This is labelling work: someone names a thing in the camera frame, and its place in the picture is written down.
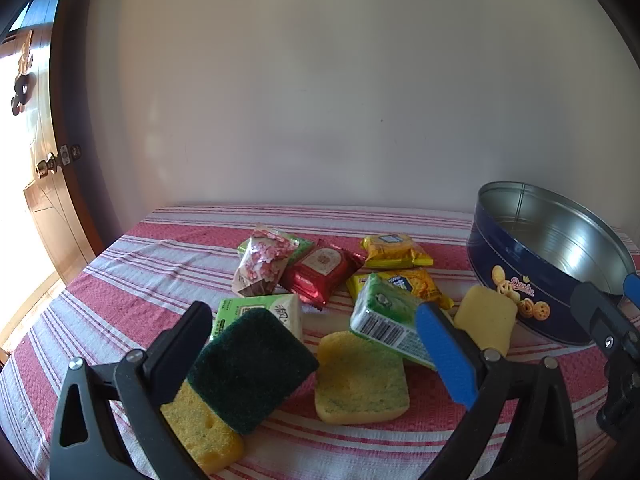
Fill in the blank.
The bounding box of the wooden door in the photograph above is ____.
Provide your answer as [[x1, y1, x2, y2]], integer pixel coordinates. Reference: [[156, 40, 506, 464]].
[[0, 0, 101, 366]]

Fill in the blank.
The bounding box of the red snack packet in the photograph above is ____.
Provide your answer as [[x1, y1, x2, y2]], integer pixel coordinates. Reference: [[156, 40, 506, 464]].
[[278, 241, 366, 308]]

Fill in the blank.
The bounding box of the blue round cookie tin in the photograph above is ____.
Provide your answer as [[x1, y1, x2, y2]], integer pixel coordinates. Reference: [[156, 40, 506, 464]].
[[466, 181, 636, 346]]

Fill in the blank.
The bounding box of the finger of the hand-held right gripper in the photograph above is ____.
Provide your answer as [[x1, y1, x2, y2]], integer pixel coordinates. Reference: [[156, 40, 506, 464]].
[[570, 282, 640, 358], [622, 272, 640, 311]]

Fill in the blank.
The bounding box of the red striped tablecloth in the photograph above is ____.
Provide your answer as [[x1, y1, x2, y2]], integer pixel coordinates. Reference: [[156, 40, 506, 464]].
[[0, 205, 640, 480]]

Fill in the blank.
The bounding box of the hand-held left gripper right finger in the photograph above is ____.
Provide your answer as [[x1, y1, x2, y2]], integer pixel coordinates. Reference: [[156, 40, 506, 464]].
[[415, 302, 581, 480]]

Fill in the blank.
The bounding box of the hanging door ornament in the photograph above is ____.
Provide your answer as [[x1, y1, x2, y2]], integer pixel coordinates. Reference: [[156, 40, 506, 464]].
[[10, 30, 37, 116]]

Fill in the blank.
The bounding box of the green sponge packet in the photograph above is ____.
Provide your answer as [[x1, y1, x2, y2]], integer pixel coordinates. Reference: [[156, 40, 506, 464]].
[[349, 272, 438, 372]]

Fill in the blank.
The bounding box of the green leaf-print tissue pack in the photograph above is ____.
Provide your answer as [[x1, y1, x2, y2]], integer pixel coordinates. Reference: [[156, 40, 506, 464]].
[[236, 232, 315, 261]]

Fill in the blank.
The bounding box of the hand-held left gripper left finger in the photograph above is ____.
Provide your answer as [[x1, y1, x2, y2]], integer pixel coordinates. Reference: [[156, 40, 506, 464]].
[[49, 301, 215, 480]]

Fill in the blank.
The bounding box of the yellow sponge with green scourer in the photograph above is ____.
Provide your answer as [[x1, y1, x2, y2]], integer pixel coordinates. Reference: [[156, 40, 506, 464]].
[[160, 307, 321, 475]]

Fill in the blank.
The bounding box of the pink floral snack packet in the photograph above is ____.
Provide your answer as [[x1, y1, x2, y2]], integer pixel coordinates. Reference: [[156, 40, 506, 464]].
[[232, 225, 298, 297]]

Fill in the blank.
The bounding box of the yellow biscuit packet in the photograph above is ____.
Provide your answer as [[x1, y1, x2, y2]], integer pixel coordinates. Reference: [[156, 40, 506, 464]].
[[361, 233, 435, 269], [346, 267, 455, 311]]

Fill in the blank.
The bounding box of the metal door handle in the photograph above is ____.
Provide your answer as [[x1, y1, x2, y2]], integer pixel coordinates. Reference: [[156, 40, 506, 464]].
[[36, 144, 82, 178]]

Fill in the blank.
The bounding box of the green and white tissue pack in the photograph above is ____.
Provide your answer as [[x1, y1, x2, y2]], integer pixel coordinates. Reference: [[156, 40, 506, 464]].
[[214, 294, 304, 343]]

